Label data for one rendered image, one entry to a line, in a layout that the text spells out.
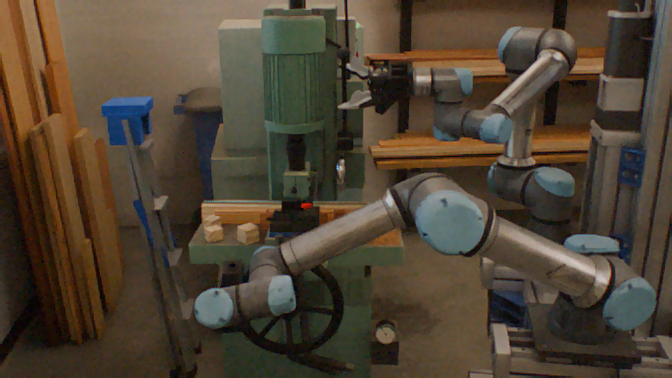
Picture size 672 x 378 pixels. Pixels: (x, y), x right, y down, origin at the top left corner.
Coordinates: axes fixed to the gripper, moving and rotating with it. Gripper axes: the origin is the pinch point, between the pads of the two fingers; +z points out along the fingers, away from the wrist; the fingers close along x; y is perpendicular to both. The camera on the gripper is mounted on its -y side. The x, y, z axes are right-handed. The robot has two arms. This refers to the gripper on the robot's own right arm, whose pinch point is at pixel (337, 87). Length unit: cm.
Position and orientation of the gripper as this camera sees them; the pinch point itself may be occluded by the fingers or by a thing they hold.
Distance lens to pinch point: 174.9
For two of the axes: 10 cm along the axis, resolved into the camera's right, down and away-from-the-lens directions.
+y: -0.3, -5.4, -8.4
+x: -0.2, 8.4, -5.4
